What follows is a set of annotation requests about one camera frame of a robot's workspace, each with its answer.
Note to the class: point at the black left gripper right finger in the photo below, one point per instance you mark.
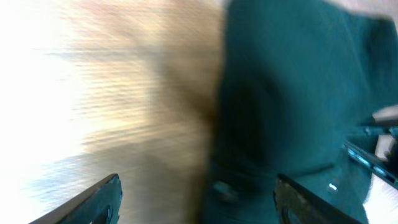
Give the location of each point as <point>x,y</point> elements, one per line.
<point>296,204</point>

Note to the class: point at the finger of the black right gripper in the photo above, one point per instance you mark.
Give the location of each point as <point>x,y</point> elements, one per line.
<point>360,150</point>

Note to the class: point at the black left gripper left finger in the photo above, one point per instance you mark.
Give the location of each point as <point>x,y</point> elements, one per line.
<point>99,204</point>

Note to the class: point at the black t-shirt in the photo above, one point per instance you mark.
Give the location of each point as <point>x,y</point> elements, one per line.
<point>299,77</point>

